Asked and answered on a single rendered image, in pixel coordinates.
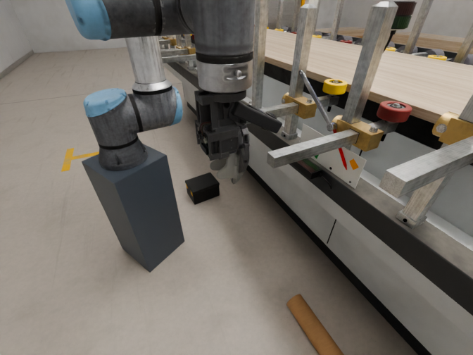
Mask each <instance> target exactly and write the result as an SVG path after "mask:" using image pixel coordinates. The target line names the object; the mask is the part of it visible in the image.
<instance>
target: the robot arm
mask: <svg viewBox="0 0 473 355"><path fill-rule="evenodd" d="M65 2H66V4H67V7H68V10H69V12H70V14H71V16H72V19H73V20H74V22H75V25H76V27H77V29H78V31H79V33H80V34H81V35H82V36H83V37H84V38H86V39H90V40H93V39H100V40H102V41H108V40H109V39H120V38H125V41H126V45H127V50H128V53H129V56H130V61H131V64H132V69H133V73H134V78H135V82H134V84H133V85H132V91H133V93H132V94H126V92H125V90H123V89H118V88H112V89H103V90H101V91H97V92H94V93H92V94H90V95H89V96H87V97H86V98H85V99H84V101H83V105H84V109H85V112H86V116H87V117H88V120H89V123H90V125H91V127H92V130H93V132H94V135H95V138H96V140H97V142H98V145H99V162H100V164H101V167H102V168H104V169H106V170H111V171H120V170H128V169H130V168H134V167H136V166H138V165H140V164H141V163H143V162H144V161H145V160H146V159H147V157H148V152H147V150H146V147H145V146H144V145H143V144H142V142H141V141H140V139H139V138H138V135H137V133H139V132H145V131H149V130H155V129H158V128H161V127H167V126H171V125H174V124H177V123H179V122H180V121H181V119H182V114H183V111H182V100H181V97H180V94H179V92H178V90H177V88H176V87H173V86H172V83H171V82H170V81H169V80H167V79H166V78H165V72H164V67H163V60H162V56H161V52H160V44H159V41H158V36H167V35H187V34H193V35H194V41H195V48H196V64H197V72H198V85H199V87H200V88H201V89H203V90H198V91H194V94H195V102H196V115H197V120H195V126H196V138H197V144H200V146H201V148H202V150H203V151H204V152H205V154H206V155H207V156H208V157H209V159H210V161H212V162H211V163H210V169H211V170H218V172H217V178H218V179H228V178H230V179H231V181H232V183H233V184H236V183H237V182H238V181H239V180H240V178H241V177H242V175H243V174H244V171H246V168H247V166H248V162H249V156H250V154H249V146H250V144H249V133H248V128H247V125H246V121H248V122H250V123H253V124H254V125H257V126H259V127H261V128H262V129H263V130H266V131H270V132H273V133H278V132H279V130H280V128H281V126H282V122H280V121H279V120H277V117H276V115H275V114H273V113H271V112H264V111H262V110H260V109H259V108H256V107H255V106H252V105H250V104H247V103H246V102H244V101H242V99H245V98H246V90H247V89H248V88H250V87H251V85H252V76H253V39H254V21H255V3H256V0H65ZM213 160H214V161H213Z"/></svg>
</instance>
